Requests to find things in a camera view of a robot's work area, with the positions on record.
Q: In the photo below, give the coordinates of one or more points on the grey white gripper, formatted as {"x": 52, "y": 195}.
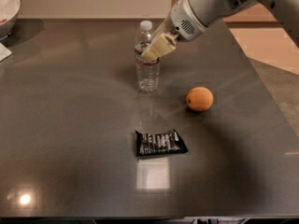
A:
{"x": 183, "y": 21}

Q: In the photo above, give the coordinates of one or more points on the clear plastic water bottle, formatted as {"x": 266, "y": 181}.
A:
{"x": 148, "y": 73}

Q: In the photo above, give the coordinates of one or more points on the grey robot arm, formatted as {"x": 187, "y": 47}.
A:
{"x": 286, "y": 12}

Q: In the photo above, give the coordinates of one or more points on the orange fruit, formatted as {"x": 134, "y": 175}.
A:
{"x": 199, "y": 99}

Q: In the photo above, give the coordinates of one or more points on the black snack wrapper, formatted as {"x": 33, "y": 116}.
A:
{"x": 159, "y": 144}

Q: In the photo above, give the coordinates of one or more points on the white bowl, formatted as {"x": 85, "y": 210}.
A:
{"x": 9, "y": 10}

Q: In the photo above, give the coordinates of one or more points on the white paper sheet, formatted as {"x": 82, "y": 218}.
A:
{"x": 4, "y": 52}

